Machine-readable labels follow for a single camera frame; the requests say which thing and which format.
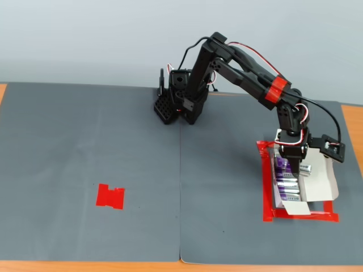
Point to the small red tape patch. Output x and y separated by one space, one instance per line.
110 197

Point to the red tape band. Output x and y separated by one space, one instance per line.
278 90

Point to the red tape frame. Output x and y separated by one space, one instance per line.
266 184

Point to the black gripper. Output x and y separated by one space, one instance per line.
292 151

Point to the grey table mat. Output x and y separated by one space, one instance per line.
71 156
227 184

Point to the black square wrist camera module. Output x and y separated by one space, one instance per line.
331 150

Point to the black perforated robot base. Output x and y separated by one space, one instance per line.
164 109

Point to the white cardboard box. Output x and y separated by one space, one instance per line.
317 181

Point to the purple silver 9V battery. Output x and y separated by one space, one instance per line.
283 176
282 164
305 169
290 199
287 187

